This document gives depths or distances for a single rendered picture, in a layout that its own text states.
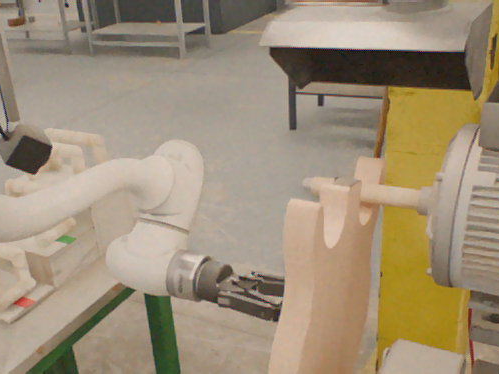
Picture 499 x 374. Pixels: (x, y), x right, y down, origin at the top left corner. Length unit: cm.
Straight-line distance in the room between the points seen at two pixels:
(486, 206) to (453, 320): 133
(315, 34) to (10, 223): 52
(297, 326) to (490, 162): 35
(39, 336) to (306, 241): 72
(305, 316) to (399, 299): 137
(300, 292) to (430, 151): 116
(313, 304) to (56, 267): 77
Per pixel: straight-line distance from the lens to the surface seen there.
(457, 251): 95
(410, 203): 105
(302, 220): 84
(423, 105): 195
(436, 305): 222
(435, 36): 95
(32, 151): 66
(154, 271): 113
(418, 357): 94
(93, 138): 161
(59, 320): 141
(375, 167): 110
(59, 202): 98
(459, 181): 93
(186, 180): 115
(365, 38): 97
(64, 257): 151
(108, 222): 161
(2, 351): 137
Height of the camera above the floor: 171
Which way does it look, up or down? 28 degrees down
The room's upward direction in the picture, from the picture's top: 6 degrees counter-clockwise
